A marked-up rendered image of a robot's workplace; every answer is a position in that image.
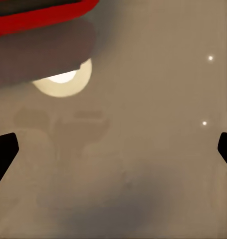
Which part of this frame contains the radio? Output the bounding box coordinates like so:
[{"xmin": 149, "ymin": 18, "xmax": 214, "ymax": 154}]
[{"xmin": 0, "ymin": 0, "xmax": 100, "ymax": 36}]

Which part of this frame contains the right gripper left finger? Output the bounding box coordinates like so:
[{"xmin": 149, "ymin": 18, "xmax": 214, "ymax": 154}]
[{"xmin": 0, "ymin": 132, "xmax": 19, "ymax": 181}]

